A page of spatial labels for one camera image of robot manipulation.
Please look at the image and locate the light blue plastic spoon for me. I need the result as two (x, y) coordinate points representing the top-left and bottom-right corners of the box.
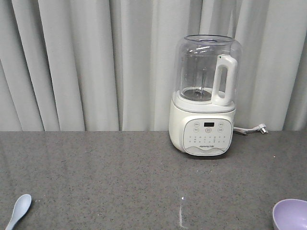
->
(5, 194), (32, 230)

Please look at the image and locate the purple plastic bowl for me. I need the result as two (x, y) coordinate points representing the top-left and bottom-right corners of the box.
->
(272, 199), (307, 230)

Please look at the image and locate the white blender with clear jar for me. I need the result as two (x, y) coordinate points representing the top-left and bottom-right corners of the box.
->
(168, 34), (242, 156)

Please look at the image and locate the grey pleated curtain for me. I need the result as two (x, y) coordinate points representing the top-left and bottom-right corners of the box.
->
(0, 0), (307, 131)

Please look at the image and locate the white power cord with plug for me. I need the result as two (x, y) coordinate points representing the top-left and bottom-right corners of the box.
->
(233, 123), (269, 136)

